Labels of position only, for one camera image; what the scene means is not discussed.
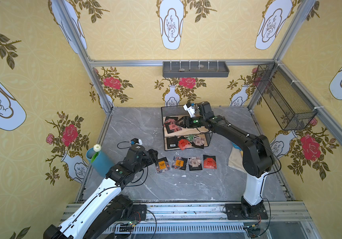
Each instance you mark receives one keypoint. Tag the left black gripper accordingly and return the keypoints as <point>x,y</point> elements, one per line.
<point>151,154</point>

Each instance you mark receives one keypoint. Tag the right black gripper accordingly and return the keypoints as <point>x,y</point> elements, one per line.
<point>184,121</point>

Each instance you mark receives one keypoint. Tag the pink label tea bag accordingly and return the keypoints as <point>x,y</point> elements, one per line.
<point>171,127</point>

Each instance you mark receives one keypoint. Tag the earl grey red tea bag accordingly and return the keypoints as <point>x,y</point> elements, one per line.
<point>171,120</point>

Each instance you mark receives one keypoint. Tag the floral tea bag shelf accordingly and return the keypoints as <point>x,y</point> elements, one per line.
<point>198,142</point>

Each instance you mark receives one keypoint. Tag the orange label tea bag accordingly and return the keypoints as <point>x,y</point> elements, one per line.
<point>179,163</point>

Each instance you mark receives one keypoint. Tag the beige floral tea bag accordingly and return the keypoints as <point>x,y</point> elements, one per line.
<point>195,163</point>

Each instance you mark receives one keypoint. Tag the red black tea bag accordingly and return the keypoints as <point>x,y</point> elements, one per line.
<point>209,162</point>

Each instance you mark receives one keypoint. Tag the red tea bag shelf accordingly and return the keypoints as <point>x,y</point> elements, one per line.
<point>184,144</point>

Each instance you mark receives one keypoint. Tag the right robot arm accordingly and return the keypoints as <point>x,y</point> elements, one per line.
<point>257,158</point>

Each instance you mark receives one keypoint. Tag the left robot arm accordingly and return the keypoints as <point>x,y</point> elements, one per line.
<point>106,205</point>

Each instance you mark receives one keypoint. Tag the green tea bag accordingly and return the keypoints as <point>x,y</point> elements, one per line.
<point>191,138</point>

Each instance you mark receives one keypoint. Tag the large black barcode packet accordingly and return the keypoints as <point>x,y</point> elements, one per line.
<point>171,142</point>

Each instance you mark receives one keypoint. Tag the teal vase with flower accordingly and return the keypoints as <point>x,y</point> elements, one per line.
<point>99,160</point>

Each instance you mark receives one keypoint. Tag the blue yellow garden fork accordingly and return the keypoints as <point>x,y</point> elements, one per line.
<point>237,147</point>

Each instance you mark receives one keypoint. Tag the white work glove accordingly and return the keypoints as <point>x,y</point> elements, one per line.
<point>235,160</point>

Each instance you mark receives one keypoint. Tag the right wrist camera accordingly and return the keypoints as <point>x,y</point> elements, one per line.
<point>190,108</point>

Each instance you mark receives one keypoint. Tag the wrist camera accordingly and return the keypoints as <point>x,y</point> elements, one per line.
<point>190,108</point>
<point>136,141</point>

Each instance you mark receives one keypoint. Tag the black wire mesh shelf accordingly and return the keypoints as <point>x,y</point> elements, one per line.
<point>183,128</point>

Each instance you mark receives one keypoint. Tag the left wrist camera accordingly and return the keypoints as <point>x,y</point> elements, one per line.
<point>136,141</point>

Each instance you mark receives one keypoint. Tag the grey wall tray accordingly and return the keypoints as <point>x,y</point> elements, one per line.
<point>195,69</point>

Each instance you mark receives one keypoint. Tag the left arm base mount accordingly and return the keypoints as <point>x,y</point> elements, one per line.
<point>137,212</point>

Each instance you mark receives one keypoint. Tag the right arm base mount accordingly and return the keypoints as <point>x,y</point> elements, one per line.
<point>239,211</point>

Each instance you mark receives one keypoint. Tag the black wall mesh basket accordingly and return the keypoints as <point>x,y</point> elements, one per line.
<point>288,104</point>

